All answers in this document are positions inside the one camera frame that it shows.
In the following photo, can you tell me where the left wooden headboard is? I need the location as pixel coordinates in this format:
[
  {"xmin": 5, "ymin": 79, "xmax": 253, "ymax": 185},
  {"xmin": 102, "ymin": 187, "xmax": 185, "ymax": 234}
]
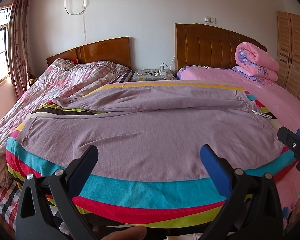
[{"xmin": 46, "ymin": 36, "xmax": 132, "ymax": 68}]

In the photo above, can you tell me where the purple pillow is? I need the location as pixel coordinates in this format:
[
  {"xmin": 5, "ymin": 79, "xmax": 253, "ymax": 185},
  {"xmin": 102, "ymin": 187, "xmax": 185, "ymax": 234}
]
[{"xmin": 231, "ymin": 66, "xmax": 262, "ymax": 83}]

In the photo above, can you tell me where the plaid bed sheet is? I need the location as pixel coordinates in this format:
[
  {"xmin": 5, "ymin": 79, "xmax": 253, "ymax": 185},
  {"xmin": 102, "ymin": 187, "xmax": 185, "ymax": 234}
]
[{"xmin": 0, "ymin": 181, "xmax": 21, "ymax": 230}]

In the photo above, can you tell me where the wooden headboard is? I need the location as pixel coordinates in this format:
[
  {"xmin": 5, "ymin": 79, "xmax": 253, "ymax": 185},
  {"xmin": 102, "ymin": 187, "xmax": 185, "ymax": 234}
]
[
  {"xmin": 174, "ymin": 23, "xmax": 267, "ymax": 71},
  {"xmin": 46, "ymin": 36, "xmax": 132, "ymax": 68}
]

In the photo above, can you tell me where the nightstand with floral cloth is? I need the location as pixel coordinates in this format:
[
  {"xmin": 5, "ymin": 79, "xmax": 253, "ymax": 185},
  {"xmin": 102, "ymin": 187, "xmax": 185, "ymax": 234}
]
[{"xmin": 131, "ymin": 69, "xmax": 176, "ymax": 82}]

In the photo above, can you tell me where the white power strip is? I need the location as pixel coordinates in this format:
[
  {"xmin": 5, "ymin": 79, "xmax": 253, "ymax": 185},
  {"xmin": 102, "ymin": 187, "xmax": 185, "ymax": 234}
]
[{"xmin": 159, "ymin": 65, "xmax": 166, "ymax": 76}]

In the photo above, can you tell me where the person left hand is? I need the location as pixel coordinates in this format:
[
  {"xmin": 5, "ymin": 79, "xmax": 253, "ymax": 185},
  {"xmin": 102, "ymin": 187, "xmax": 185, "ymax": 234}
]
[{"xmin": 102, "ymin": 226, "xmax": 147, "ymax": 240}]

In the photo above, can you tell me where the white wall socket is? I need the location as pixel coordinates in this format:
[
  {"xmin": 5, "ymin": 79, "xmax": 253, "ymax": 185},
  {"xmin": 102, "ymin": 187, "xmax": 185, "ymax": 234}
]
[{"xmin": 205, "ymin": 16, "xmax": 216, "ymax": 24}]

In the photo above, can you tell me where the pink floral quilt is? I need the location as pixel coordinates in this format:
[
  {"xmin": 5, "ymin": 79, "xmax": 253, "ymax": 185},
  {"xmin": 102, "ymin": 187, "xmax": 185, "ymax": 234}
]
[{"xmin": 0, "ymin": 59, "xmax": 132, "ymax": 187}]

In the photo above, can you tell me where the right wooden headboard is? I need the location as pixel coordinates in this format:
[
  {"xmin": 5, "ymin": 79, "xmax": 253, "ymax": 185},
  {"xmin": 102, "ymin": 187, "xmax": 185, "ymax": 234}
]
[{"xmin": 174, "ymin": 23, "xmax": 267, "ymax": 71}]

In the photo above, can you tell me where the rolled pink floral comforter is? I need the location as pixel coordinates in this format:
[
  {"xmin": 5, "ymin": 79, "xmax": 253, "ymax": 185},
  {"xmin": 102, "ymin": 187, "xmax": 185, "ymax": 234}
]
[{"xmin": 235, "ymin": 42, "xmax": 280, "ymax": 81}]

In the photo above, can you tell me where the light wooden wardrobe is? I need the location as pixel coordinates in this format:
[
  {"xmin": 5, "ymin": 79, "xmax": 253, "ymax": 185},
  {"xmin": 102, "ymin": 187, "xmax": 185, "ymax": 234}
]
[{"xmin": 276, "ymin": 11, "xmax": 300, "ymax": 100}]

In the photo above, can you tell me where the floral pink curtain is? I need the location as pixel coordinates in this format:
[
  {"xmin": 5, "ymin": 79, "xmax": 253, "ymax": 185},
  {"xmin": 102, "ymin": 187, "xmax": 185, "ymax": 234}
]
[{"xmin": 8, "ymin": 0, "xmax": 30, "ymax": 99}]

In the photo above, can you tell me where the pink bed sheet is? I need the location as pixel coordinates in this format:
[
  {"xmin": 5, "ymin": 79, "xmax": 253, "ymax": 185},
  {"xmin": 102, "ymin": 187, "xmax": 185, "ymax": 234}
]
[{"xmin": 177, "ymin": 66, "xmax": 300, "ymax": 227}]

